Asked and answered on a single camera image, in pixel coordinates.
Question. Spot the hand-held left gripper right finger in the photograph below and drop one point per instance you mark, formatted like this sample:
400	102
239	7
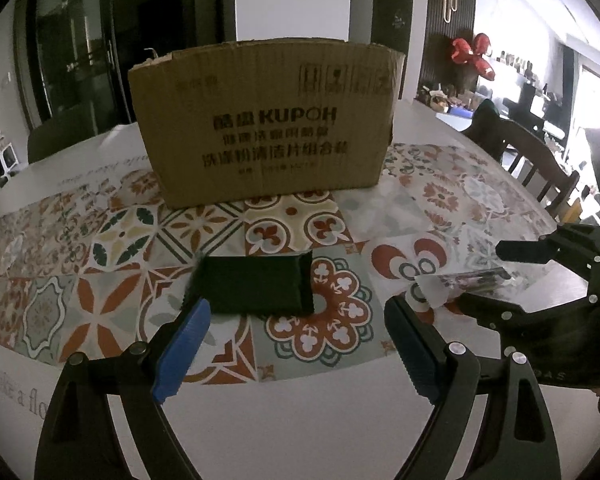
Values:
412	346

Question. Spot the gold wall ornament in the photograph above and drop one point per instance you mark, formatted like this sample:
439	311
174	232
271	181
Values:
449	2

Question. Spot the dark slatted wall panel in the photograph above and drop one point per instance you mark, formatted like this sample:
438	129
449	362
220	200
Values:
465	0

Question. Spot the dark interior door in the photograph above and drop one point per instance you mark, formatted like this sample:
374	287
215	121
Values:
392	10

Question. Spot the red foil balloon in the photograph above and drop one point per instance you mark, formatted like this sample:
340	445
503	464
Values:
472	52

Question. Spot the brown wooden chair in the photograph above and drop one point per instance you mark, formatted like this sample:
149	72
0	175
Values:
525	145

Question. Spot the brown cardboard box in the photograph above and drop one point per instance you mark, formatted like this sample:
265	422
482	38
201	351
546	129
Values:
270	160

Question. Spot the clear and dark snack packet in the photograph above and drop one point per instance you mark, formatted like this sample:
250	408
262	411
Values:
440	290

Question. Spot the patterned tile-print table mat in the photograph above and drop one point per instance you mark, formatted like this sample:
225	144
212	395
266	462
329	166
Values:
290	225

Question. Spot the dark glass sliding door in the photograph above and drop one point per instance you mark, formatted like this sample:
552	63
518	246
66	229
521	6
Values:
80	50

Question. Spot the dark upholstered chair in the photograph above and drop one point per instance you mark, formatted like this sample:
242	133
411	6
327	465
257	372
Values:
65	140

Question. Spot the dark green garment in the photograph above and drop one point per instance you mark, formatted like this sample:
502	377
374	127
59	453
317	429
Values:
486	115

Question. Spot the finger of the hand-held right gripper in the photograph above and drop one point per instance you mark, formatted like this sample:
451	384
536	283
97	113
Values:
510	320
530	250

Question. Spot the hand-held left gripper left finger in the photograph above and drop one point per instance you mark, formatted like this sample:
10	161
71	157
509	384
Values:
182	355

